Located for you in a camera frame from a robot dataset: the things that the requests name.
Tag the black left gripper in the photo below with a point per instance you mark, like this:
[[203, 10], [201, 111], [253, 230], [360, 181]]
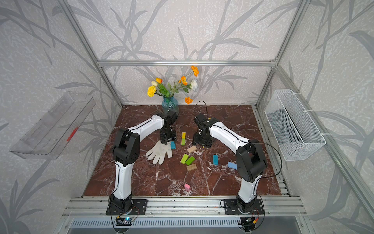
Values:
[[165, 141]]

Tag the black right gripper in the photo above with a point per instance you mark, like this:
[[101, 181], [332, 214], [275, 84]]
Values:
[[195, 141]]

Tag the teal block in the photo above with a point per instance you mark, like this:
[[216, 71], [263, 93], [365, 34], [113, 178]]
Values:
[[215, 160], [173, 146]]

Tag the light wood block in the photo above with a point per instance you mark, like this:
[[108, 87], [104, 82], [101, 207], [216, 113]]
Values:
[[192, 149]]

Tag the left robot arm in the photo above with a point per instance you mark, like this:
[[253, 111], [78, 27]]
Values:
[[126, 151]]

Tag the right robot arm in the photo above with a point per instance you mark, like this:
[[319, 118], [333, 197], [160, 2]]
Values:
[[250, 158]]

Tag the white cotton glove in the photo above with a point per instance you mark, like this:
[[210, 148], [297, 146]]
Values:
[[158, 153]]

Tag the dark green block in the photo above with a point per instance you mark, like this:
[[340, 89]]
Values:
[[190, 161]]

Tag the lime green block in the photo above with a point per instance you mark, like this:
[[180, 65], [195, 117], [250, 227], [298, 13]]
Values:
[[184, 158]]

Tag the blue glass vase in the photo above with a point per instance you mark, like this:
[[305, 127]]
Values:
[[170, 104]]

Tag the dark wood block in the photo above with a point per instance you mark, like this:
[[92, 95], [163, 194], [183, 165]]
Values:
[[191, 167]]

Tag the light blue block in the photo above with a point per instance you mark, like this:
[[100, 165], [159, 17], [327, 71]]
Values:
[[232, 165]]

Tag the artificial flowers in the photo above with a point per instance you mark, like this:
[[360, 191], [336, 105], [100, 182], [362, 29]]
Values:
[[167, 91]]

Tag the right circuit board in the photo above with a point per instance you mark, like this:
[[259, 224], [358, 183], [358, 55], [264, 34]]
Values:
[[247, 222]]

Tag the circuit board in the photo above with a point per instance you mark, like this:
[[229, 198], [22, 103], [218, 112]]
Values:
[[125, 221], [247, 222]]

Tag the left circuit board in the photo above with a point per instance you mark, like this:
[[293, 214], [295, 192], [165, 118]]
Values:
[[125, 221]]

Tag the clear plastic shelf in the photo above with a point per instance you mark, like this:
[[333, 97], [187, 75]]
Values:
[[50, 135]]

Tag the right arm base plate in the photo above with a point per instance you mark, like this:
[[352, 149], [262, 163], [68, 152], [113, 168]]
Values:
[[238, 207]]

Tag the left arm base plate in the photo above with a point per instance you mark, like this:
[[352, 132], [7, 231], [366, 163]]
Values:
[[130, 207]]

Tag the white wire basket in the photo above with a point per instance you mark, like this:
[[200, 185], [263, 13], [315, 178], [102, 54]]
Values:
[[295, 132]]

